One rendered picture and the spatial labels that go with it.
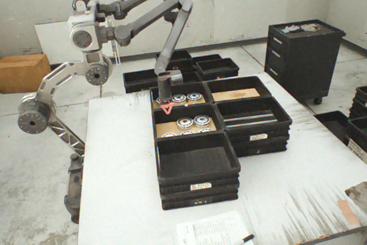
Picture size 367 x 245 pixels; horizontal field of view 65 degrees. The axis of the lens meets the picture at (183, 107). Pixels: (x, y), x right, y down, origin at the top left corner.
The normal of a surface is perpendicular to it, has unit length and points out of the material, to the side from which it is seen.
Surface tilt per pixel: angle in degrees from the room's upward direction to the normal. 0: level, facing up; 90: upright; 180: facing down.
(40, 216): 0
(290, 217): 0
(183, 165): 0
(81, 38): 90
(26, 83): 91
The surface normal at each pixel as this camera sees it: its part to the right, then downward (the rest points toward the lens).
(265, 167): -0.05, -0.84
